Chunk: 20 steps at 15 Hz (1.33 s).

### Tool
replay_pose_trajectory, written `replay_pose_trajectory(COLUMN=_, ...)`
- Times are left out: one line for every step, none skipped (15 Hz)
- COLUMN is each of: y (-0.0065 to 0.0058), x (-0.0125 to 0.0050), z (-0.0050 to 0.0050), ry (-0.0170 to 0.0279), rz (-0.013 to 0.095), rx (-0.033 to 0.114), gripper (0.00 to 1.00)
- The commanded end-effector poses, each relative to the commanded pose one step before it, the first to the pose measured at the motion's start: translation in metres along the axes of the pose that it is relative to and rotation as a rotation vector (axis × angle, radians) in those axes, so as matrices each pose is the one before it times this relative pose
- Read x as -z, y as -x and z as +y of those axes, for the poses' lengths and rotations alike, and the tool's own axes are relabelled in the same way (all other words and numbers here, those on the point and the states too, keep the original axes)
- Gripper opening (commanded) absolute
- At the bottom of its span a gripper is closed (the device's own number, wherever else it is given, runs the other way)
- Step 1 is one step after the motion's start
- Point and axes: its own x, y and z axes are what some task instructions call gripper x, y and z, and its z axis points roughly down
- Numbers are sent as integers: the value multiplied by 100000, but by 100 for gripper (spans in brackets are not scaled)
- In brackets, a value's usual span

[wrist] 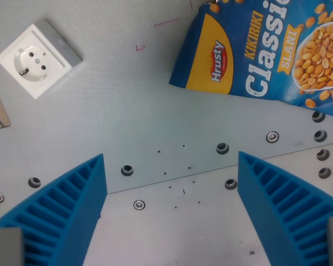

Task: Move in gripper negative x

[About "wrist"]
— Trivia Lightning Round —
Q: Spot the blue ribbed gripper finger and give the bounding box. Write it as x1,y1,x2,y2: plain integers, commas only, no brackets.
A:
237,151,333,266
0,153,108,266

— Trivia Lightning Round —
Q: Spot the blue peanut snack bag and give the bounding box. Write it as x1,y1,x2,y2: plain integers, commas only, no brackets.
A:
168,0,333,118

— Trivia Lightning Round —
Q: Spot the white wall power socket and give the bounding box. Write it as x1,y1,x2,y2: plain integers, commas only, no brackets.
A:
0,18,83,100

